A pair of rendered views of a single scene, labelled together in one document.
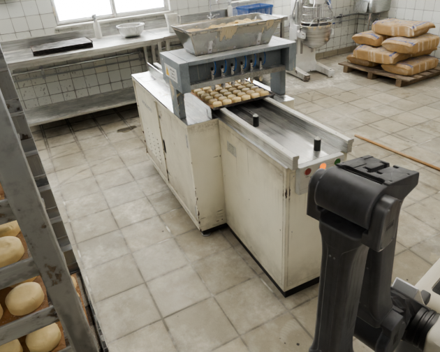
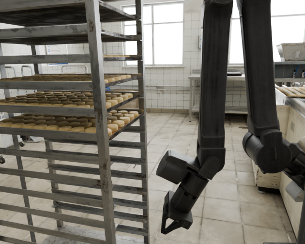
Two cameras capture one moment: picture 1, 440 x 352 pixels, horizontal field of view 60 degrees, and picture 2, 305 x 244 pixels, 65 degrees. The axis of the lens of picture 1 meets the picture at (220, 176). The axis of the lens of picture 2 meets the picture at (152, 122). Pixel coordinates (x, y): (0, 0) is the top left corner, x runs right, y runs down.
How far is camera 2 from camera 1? 60 cm
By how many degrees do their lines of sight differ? 41
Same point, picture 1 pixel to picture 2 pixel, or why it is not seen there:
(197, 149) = not seen: hidden behind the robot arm
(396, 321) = (271, 131)
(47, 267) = (89, 21)
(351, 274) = (209, 38)
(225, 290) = (253, 225)
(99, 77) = (241, 97)
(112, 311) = not seen: hidden behind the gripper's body
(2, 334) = (74, 57)
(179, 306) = (216, 217)
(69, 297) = (94, 41)
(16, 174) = not seen: outside the picture
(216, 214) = (272, 178)
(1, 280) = (78, 29)
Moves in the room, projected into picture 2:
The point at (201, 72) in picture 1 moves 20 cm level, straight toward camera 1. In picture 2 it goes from (286, 73) to (280, 74)
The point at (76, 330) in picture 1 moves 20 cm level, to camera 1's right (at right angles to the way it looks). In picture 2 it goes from (94, 62) to (141, 62)
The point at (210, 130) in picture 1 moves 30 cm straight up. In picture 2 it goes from (282, 112) to (286, 75)
